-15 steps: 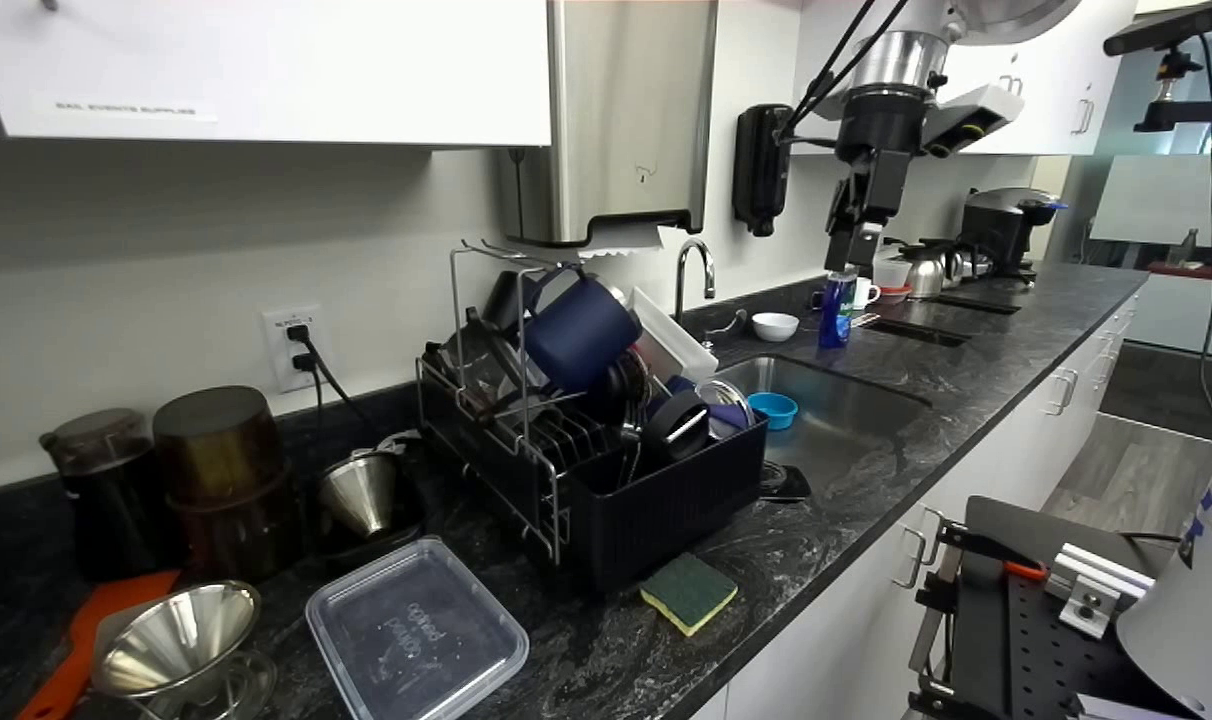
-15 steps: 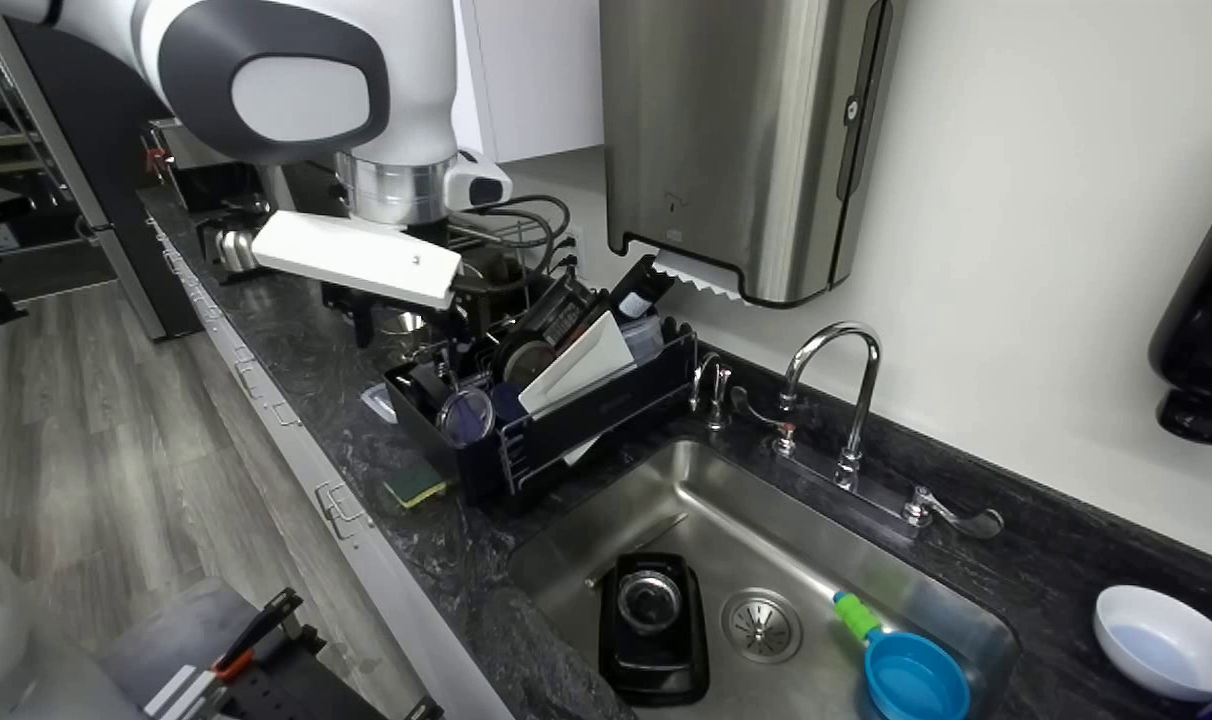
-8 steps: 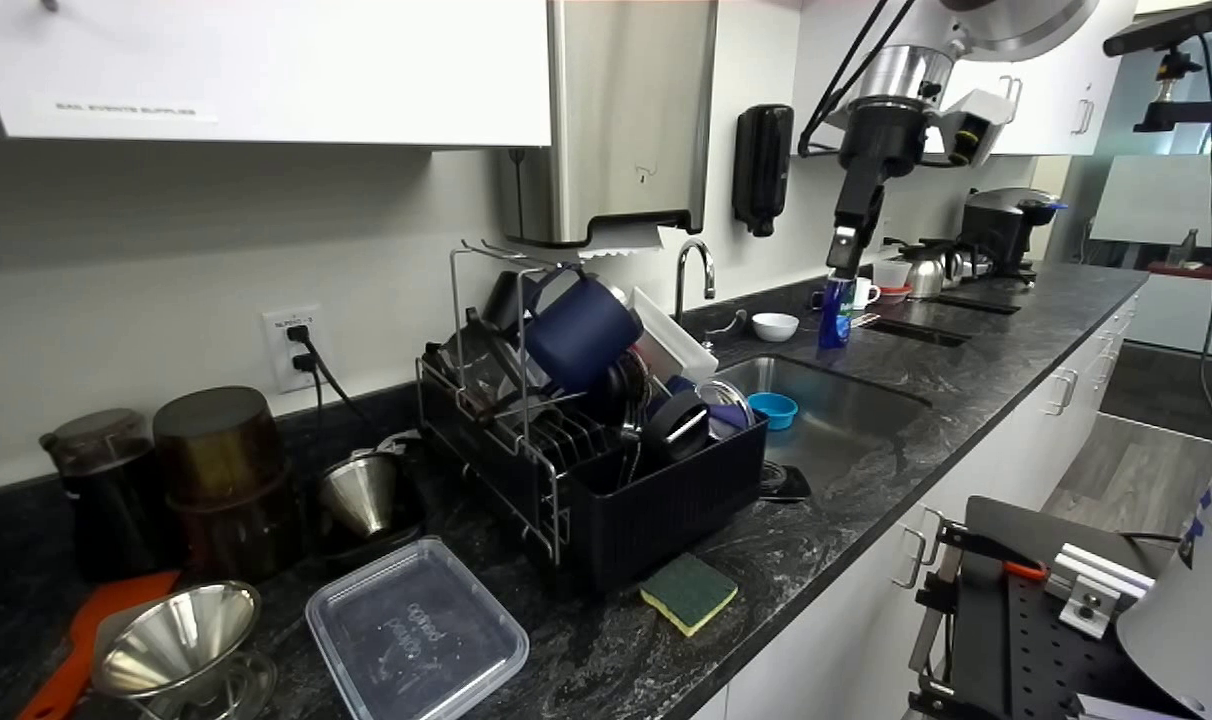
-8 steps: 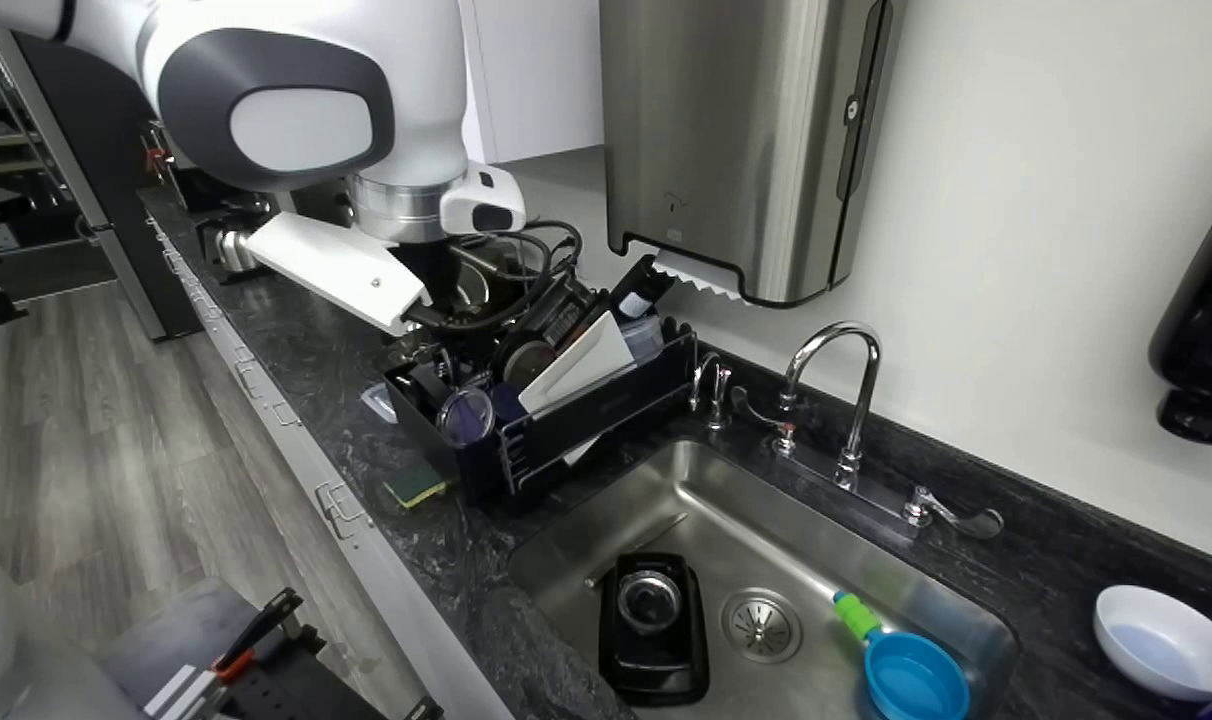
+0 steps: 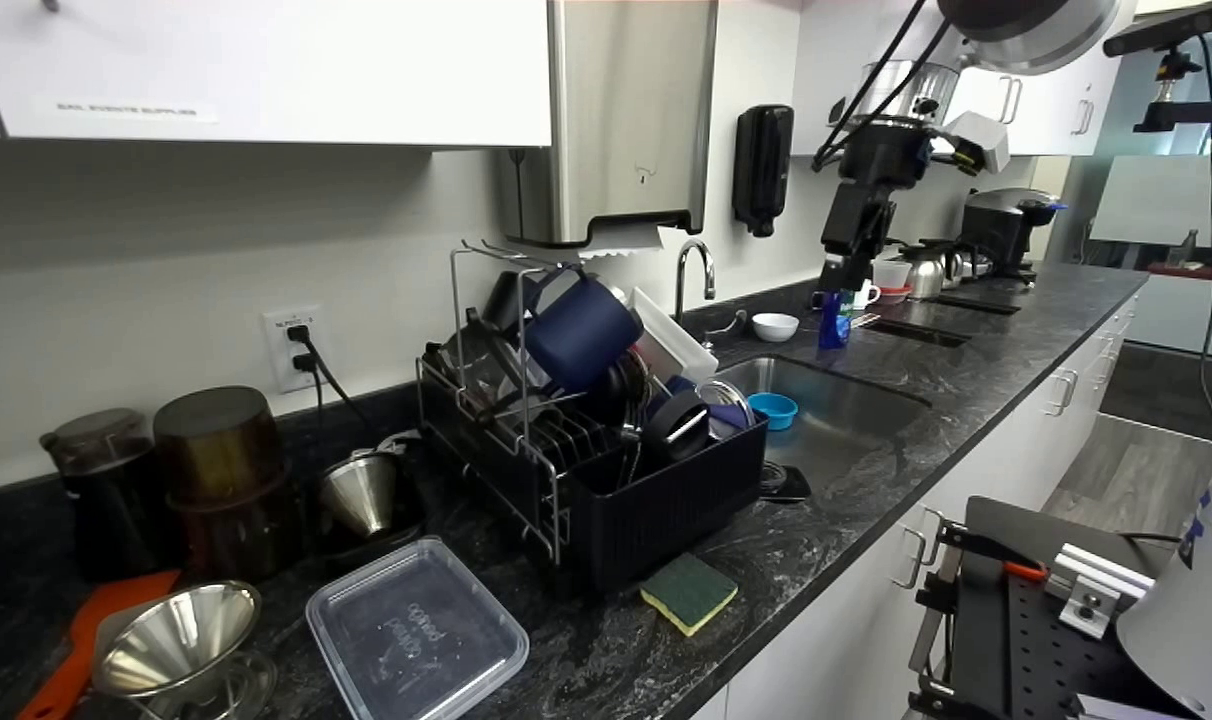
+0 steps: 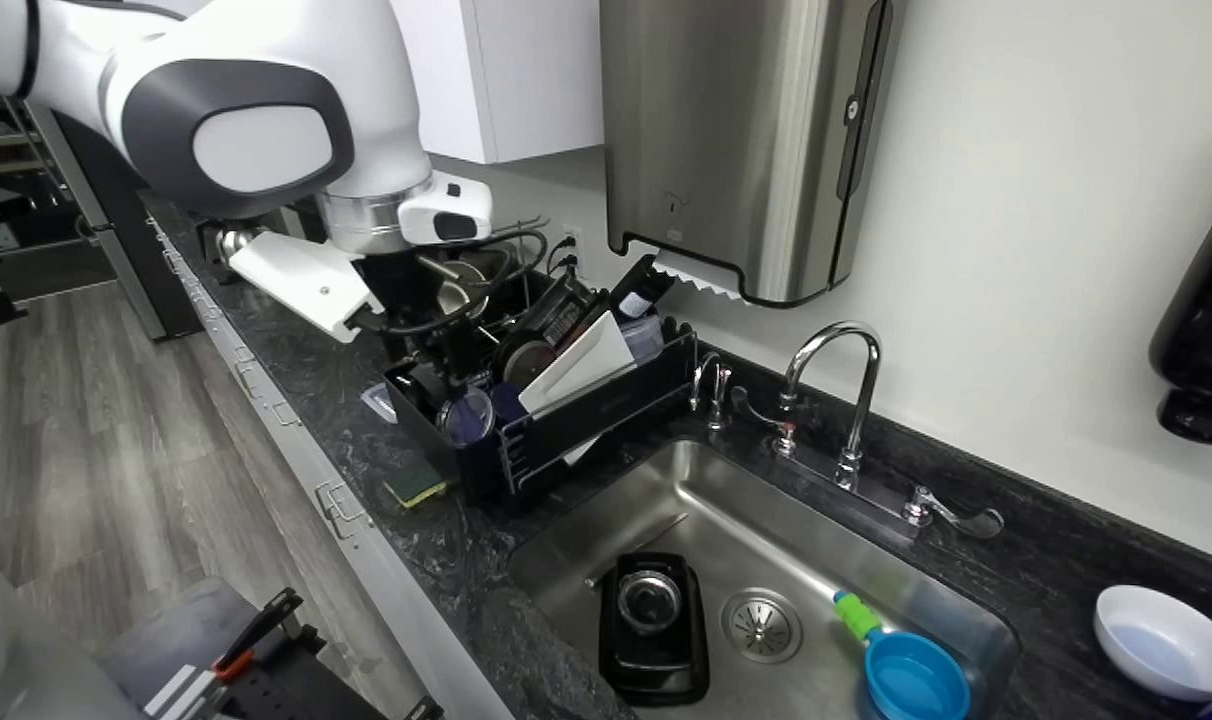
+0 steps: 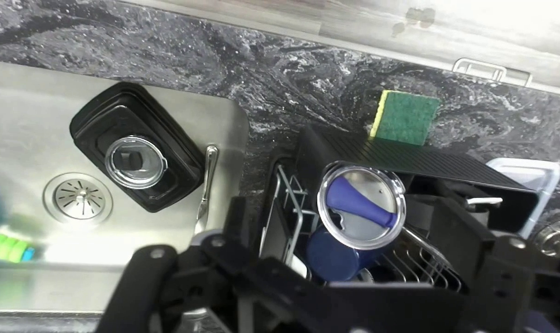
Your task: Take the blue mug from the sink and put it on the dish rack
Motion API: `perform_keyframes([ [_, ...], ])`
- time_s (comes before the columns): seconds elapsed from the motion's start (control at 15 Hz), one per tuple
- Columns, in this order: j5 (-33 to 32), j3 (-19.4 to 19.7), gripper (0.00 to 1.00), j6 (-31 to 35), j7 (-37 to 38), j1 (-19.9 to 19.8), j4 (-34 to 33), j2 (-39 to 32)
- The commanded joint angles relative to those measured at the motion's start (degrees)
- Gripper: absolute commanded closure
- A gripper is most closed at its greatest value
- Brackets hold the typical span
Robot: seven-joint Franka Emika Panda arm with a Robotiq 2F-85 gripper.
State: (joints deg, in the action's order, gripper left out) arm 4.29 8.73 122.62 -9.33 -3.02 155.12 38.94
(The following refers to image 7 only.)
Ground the dark blue cup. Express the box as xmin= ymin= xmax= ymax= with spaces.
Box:
xmin=305 ymin=228 xmax=362 ymax=285

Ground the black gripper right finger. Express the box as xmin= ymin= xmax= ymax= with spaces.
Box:
xmin=429 ymin=198 xmax=560 ymax=333

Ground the small steel bowl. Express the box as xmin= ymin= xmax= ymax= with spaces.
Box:
xmin=534 ymin=224 xmax=560 ymax=257

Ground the metal sink drain strainer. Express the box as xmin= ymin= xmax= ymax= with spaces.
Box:
xmin=43 ymin=172 xmax=115 ymax=226

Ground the green ribbed brush handle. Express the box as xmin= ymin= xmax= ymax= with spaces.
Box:
xmin=0 ymin=230 xmax=37 ymax=265

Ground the metal drawer handle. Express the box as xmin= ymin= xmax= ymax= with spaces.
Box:
xmin=451 ymin=56 xmax=534 ymax=89

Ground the black dish rack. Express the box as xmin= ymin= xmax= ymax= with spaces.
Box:
xmin=257 ymin=126 xmax=540 ymax=294

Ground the stainless steel sink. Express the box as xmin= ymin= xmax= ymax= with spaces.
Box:
xmin=0 ymin=58 xmax=250 ymax=317

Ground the green yellow sponge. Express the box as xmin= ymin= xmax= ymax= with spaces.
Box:
xmin=368 ymin=89 xmax=444 ymax=148

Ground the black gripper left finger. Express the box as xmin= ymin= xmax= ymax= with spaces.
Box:
xmin=96 ymin=194 xmax=331 ymax=333

